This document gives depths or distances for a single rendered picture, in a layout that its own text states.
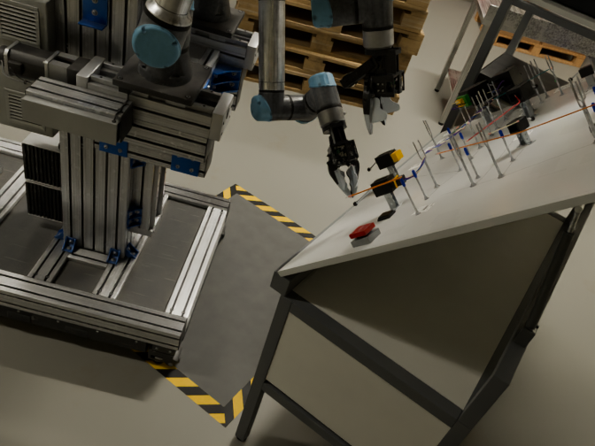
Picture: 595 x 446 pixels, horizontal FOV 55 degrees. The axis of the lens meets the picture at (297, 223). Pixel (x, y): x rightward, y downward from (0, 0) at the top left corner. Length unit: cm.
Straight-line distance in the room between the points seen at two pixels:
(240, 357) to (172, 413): 37
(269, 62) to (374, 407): 101
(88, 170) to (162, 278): 53
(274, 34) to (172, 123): 39
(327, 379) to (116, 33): 120
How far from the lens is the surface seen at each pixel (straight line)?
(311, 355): 169
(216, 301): 261
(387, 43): 145
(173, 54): 147
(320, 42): 419
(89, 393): 232
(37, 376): 238
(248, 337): 251
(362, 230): 139
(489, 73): 252
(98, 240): 240
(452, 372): 164
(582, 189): 115
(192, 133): 172
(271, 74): 167
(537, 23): 430
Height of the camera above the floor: 197
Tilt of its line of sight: 40 degrees down
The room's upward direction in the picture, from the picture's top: 18 degrees clockwise
